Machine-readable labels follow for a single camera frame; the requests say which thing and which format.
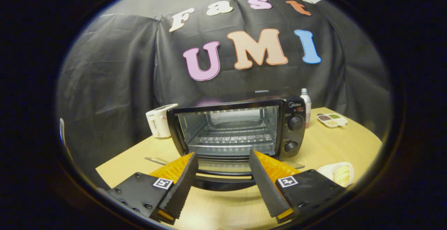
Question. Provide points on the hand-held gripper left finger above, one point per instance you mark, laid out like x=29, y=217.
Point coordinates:
x=181, y=188

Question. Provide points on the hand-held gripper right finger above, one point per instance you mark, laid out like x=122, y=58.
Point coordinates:
x=267, y=188

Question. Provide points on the black toaster oven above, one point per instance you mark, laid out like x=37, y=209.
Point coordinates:
x=295, y=137

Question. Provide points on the yellow bread roll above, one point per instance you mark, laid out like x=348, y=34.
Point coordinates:
x=342, y=175

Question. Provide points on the white pop-up toaster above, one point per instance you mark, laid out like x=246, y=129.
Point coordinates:
x=159, y=121

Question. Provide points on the white square plate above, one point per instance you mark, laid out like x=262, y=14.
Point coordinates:
x=324, y=170

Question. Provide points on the white bottle with pink label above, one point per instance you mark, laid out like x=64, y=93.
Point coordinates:
x=307, y=106

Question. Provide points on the white divided condiment dish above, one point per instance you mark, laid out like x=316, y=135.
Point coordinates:
x=331, y=120

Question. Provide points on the black backdrop cloth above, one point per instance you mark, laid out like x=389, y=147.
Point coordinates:
x=118, y=83

